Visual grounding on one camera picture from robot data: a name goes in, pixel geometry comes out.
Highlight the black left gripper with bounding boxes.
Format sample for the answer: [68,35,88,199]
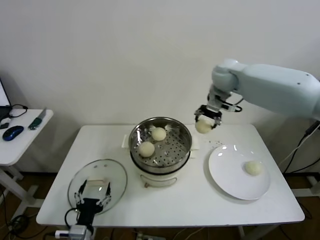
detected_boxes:
[74,180,113,227]

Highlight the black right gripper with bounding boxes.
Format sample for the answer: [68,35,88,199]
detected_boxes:
[194,104,223,131]

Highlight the white steamed baozi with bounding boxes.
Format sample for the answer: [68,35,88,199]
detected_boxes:
[151,126,167,142]
[138,141,156,158]
[244,160,264,177]
[195,117,213,135]

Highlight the round glass pot lid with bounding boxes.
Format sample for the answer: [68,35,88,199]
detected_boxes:
[67,158,128,216]

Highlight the perforated steel steamer basket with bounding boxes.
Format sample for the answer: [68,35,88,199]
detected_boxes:
[129,116,193,175]

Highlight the round white plate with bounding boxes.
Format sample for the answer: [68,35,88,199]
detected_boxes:
[208,144,272,201]

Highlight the white power strip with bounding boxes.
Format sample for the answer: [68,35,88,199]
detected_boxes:
[136,231,163,240]

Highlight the white electric cooking pot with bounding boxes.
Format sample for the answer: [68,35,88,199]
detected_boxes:
[121,134,201,189]

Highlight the white side table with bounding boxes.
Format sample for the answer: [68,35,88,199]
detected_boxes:
[0,108,55,218]

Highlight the blue black computer mouse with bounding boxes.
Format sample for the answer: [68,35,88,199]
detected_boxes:
[2,125,25,141]

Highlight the black laptop computer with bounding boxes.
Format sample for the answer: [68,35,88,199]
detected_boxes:
[0,74,13,121]

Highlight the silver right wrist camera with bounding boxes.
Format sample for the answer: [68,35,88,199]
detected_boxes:
[221,101,237,112]

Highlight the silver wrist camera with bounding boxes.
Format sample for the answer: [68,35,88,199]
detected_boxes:
[69,224,88,240]
[221,101,237,112]

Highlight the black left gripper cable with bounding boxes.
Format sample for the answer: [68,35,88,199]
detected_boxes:
[64,207,81,228]

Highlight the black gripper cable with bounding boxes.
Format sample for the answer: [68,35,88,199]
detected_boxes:
[232,98,245,113]
[64,207,81,228]

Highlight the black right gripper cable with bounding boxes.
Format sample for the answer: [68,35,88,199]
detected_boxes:
[232,98,245,113]

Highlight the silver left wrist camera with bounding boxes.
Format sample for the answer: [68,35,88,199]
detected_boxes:
[69,224,88,240]

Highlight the tangled black floor cables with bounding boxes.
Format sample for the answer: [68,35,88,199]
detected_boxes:
[0,184,38,238]

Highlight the green handled knife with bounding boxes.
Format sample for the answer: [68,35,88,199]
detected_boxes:
[28,107,48,131]

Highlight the looped black cord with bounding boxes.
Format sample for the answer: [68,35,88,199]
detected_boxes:
[9,103,29,118]

